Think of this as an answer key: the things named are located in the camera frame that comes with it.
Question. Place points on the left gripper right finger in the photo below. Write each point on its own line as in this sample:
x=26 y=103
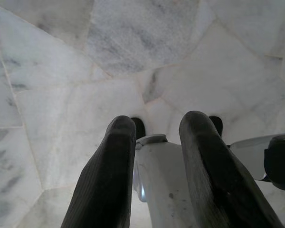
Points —
x=209 y=180

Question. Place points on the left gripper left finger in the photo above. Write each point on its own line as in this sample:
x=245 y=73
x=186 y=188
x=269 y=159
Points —
x=104 y=178

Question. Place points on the white robot left leg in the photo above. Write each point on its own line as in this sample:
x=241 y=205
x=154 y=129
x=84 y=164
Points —
x=161 y=178

